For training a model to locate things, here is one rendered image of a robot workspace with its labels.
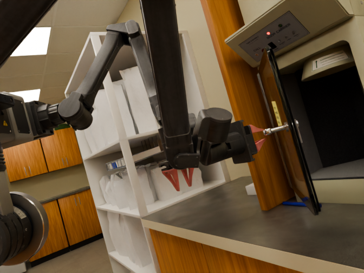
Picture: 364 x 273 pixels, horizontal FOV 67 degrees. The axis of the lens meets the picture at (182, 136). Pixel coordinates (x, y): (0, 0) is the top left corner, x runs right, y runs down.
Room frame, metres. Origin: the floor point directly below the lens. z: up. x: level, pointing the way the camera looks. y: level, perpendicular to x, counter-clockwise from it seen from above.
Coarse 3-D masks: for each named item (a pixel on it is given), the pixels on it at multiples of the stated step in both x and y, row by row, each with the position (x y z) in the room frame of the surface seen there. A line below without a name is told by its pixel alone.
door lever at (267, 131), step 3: (279, 126) 0.65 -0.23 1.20; (282, 126) 0.65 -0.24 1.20; (285, 126) 0.64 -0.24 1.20; (264, 129) 0.67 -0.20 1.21; (267, 129) 0.66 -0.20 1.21; (270, 129) 0.66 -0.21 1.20; (273, 129) 0.66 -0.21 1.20; (276, 129) 0.65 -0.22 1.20; (279, 129) 0.65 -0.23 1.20; (282, 129) 0.65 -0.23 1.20; (285, 129) 0.65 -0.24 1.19; (264, 132) 0.66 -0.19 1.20; (267, 132) 0.66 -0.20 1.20; (270, 132) 0.65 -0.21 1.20; (273, 132) 0.66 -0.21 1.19; (264, 135) 0.71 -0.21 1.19; (267, 135) 0.70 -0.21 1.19
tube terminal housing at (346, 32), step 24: (240, 0) 0.91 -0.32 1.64; (264, 0) 0.84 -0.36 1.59; (360, 0) 0.68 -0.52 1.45; (360, 24) 0.66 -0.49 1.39; (312, 48) 0.75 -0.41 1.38; (360, 48) 0.66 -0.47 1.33; (288, 72) 0.94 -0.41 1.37; (360, 72) 0.67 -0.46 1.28; (336, 192) 0.80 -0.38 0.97; (360, 192) 0.74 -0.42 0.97
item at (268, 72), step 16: (272, 64) 0.61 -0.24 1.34; (272, 80) 0.64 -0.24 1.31; (272, 96) 0.72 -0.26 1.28; (272, 112) 0.82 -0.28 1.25; (288, 112) 0.61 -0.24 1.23; (288, 128) 0.63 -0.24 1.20; (288, 144) 0.70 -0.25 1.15; (288, 160) 0.79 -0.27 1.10; (304, 176) 0.61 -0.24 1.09; (304, 192) 0.67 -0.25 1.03
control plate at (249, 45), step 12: (288, 12) 0.69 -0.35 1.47; (276, 24) 0.73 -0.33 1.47; (288, 24) 0.72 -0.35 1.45; (300, 24) 0.70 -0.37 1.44; (252, 36) 0.79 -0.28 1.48; (264, 36) 0.78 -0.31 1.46; (276, 36) 0.76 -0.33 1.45; (288, 36) 0.75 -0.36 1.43; (300, 36) 0.73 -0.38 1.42; (252, 48) 0.83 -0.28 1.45; (276, 48) 0.80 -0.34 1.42
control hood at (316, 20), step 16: (288, 0) 0.66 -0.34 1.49; (304, 0) 0.64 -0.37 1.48; (320, 0) 0.63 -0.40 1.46; (336, 0) 0.62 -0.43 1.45; (256, 16) 0.74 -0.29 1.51; (272, 16) 0.71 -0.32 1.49; (304, 16) 0.68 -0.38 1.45; (320, 16) 0.66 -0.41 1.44; (336, 16) 0.65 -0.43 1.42; (352, 16) 0.65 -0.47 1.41; (240, 32) 0.80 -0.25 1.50; (320, 32) 0.71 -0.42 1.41; (240, 48) 0.85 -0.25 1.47; (288, 48) 0.79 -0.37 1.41; (256, 64) 0.89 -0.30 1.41
